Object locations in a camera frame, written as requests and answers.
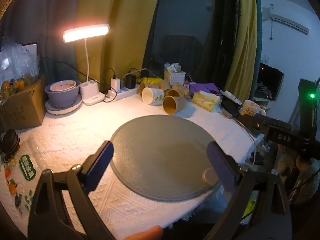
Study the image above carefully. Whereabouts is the white cable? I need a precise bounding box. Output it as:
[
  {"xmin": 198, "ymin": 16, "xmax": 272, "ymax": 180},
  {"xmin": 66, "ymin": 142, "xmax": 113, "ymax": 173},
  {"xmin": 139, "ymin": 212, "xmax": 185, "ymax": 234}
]
[{"xmin": 235, "ymin": 120, "xmax": 258, "ymax": 168}]

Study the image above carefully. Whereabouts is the small clear cup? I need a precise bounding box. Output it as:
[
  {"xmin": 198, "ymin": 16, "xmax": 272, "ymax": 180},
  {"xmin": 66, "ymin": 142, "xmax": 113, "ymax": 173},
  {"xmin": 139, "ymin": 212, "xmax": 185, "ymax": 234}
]
[{"xmin": 202, "ymin": 167, "xmax": 221, "ymax": 185}]

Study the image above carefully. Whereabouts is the pink and white bowl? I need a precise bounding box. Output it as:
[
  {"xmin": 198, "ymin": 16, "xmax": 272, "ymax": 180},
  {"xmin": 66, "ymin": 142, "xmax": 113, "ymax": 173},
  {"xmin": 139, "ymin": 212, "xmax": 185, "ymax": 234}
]
[{"xmin": 49, "ymin": 79, "xmax": 77, "ymax": 92}]

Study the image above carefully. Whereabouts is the white desk lamp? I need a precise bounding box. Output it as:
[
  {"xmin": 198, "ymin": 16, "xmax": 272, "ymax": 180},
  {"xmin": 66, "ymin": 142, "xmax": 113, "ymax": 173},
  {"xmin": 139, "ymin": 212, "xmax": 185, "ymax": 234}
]
[{"xmin": 63, "ymin": 24, "xmax": 110, "ymax": 106}]

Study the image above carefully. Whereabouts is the purple cloth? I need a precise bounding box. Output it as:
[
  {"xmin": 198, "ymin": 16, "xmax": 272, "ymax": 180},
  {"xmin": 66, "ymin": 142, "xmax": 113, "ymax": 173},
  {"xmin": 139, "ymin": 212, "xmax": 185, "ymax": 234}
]
[{"xmin": 189, "ymin": 82, "xmax": 221, "ymax": 96}]

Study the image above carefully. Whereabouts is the black cable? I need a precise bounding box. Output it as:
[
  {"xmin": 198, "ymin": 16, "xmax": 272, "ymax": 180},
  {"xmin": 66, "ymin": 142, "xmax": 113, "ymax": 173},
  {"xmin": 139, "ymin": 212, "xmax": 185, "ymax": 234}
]
[{"xmin": 40, "ymin": 57, "xmax": 88, "ymax": 83}]

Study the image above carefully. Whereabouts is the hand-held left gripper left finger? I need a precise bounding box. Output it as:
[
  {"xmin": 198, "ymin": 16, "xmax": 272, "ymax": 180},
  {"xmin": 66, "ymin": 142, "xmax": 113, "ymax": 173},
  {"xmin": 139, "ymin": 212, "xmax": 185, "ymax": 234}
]
[{"xmin": 27, "ymin": 141, "xmax": 115, "ymax": 240}]

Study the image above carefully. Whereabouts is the black charger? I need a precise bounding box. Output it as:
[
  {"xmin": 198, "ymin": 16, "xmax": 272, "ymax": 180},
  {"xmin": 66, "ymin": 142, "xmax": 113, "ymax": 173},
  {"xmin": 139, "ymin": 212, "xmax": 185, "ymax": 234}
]
[{"xmin": 125, "ymin": 74, "xmax": 137, "ymax": 89}]

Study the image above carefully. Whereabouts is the white cartoon mug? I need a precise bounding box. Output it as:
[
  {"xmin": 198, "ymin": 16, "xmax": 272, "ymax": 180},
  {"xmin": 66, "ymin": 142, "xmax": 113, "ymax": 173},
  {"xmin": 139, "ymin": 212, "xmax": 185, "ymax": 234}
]
[{"xmin": 239, "ymin": 99, "xmax": 266, "ymax": 117}]

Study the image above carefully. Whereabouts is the clear plastic bag of oranges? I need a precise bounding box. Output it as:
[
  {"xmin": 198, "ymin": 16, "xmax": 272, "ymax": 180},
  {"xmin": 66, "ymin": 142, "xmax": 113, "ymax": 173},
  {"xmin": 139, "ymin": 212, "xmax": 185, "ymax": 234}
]
[{"xmin": 0, "ymin": 36, "xmax": 41, "ymax": 101}]

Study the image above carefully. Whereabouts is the cardboard box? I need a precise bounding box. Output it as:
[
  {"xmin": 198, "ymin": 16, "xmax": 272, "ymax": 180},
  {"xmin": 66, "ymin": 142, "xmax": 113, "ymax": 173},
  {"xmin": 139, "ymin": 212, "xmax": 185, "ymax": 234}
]
[{"xmin": 0, "ymin": 76, "xmax": 47, "ymax": 133}]

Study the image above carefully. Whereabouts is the white plate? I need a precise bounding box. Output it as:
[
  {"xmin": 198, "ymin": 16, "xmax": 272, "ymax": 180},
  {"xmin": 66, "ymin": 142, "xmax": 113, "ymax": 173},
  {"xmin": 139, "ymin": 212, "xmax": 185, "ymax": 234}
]
[{"xmin": 45, "ymin": 94, "xmax": 83, "ymax": 116}]

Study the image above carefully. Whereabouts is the person's right hand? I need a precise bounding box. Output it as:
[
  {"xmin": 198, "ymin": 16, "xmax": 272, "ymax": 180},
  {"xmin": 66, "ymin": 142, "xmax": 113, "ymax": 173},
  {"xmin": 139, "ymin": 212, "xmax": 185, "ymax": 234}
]
[{"xmin": 296, "ymin": 155, "xmax": 310, "ymax": 172}]

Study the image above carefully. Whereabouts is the yellow green packet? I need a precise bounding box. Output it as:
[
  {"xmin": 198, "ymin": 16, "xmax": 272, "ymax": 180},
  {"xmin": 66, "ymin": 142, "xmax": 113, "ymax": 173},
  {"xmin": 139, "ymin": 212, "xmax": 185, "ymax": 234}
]
[{"xmin": 242, "ymin": 197, "xmax": 258, "ymax": 218}]

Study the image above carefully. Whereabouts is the white textured tablecloth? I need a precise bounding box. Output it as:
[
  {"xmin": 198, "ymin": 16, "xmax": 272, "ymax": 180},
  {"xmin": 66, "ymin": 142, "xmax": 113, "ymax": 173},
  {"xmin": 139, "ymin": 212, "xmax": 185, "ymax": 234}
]
[{"xmin": 0, "ymin": 92, "xmax": 265, "ymax": 240}]

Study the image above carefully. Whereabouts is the white power strip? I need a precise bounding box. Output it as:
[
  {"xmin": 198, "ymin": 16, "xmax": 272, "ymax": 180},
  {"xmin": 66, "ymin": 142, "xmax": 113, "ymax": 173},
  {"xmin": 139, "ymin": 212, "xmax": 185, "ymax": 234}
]
[{"xmin": 105, "ymin": 83, "xmax": 140, "ymax": 101}]

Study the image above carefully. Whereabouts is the yellow curtain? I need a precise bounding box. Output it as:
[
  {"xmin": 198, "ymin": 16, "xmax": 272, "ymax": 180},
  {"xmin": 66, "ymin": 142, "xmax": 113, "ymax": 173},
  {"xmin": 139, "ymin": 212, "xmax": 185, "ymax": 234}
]
[
  {"xmin": 222, "ymin": 0, "xmax": 258, "ymax": 98},
  {"xmin": 75, "ymin": 0, "xmax": 163, "ymax": 93}
]

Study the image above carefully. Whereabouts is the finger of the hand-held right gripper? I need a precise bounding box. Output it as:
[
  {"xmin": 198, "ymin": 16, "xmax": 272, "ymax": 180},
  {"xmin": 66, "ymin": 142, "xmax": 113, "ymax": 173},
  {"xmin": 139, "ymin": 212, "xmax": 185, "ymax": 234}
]
[{"xmin": 235, "ymin": 113, "xmax": 269, "ymax": 133}]

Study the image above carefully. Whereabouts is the yellow tissue box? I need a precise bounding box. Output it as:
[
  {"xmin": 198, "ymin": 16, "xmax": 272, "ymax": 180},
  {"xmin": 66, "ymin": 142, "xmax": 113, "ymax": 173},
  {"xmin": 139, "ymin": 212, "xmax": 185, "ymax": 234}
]
[{"xmin": 192, "ymin": 91, "xmax": 222, "ymax": 112}]

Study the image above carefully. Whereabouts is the purple bowl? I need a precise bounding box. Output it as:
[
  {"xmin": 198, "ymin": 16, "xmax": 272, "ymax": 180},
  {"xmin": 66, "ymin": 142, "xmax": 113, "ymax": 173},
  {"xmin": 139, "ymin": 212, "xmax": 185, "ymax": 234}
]
[{"xmin": 44, "ymin": 80, "xmax": 82, "ymax": 109}]

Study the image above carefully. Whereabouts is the person's left hand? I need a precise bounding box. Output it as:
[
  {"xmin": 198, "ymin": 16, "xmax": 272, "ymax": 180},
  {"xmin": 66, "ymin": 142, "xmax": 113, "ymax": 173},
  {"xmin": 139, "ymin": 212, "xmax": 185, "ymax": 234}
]
[{"xmin": 124, "ymin": 226, "xmax": 163, "ymax": 240}]

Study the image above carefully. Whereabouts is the white floral cup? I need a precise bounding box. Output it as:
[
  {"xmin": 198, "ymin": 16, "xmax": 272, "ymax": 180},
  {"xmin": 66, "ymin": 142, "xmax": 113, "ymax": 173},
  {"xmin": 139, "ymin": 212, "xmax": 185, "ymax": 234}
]
[{"xmin": 141, "ymin": 87, "xmax": 165, "ymax": 105}]

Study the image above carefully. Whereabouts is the white tube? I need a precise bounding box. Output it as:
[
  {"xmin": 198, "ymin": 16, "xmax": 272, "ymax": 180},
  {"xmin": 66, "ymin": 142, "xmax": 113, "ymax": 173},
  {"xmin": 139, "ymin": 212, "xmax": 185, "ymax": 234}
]
[{"xmin": 223, "ymin": 90, "xmax": 243, "ymax": 106}]

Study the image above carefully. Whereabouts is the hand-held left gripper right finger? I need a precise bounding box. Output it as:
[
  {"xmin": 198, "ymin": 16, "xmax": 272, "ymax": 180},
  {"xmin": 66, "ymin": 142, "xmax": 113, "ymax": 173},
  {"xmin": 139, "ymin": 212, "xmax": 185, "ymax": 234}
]
[{"xmin": 206, "ymin": 141, "xmax": 293, "ymax": 240}]

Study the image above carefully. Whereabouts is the fruit print plastic bag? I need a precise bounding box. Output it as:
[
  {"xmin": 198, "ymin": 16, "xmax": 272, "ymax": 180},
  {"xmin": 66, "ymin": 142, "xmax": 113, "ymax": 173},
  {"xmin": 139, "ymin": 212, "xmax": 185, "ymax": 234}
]
[{"xmin": 0, "ymin": 152, "xmax": 38, "ymax": 216}]

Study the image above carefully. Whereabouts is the black round case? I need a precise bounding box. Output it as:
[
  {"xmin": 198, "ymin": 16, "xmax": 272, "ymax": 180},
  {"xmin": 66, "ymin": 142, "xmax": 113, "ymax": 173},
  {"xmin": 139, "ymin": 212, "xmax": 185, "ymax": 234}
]
[{"xmin": 0, "ymin": 129, "xmax": 21, "ymax": 156}]

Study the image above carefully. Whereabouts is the white air conditioner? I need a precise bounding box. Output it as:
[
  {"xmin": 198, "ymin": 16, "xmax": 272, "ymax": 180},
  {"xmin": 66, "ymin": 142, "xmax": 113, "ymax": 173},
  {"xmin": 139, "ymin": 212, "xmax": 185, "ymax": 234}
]
[{"xmin": 261, "ymin": 4, "xmax": 311, "ymax": 36}]

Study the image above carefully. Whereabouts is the black flat case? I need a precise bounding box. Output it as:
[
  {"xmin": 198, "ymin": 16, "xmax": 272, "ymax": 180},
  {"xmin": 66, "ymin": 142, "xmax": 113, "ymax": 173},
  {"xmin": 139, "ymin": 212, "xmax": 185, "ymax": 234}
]
[{"xmin": 220, "ymin": 100, "xmax": 240, "ymax": 118}]

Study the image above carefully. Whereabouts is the dark monitor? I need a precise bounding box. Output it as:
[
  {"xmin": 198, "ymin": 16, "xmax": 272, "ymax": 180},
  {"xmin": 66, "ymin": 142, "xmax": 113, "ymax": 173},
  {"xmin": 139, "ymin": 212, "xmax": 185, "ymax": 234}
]
[{"xmin": 254, "ymin": 62, "xmax": 285, "ymax": 101}]

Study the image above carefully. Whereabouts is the brown paper cup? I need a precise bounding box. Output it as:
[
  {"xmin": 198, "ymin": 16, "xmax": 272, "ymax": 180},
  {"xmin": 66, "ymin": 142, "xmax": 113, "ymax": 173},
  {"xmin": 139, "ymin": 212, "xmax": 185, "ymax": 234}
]
[
  {"xmin": 163, "ymin": 95, "xmax": 188, "ymax": 116},
  {"xmin": 166, "ymin": 89, "xmax": 185, "ymax": 98},
  {"xmin": 172, "ymin": 83, "xmax": 191, "ymax": 97},
  {"xmin": 139, "ymin": 81, "xmax": 160, "ymax": 94},
  {"xmin": 159, "ymin": 80, "xmax": 172, "ymax": 92}
]

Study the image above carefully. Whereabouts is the grey round turntable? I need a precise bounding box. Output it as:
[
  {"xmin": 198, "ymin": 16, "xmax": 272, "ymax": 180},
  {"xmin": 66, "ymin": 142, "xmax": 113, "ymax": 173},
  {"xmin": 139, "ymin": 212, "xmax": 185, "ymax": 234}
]
[{"xmin": 109, "ymin": 114, "xmax": 223, "ymax": 202}]

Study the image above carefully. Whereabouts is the white plastic basket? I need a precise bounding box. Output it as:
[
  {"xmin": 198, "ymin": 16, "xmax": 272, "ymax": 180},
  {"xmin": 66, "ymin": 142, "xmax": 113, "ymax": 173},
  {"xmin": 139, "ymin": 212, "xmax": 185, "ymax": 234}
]
[{"xmin": 164, "ymin": 69, "xmax": 187, "ymax": 85}]

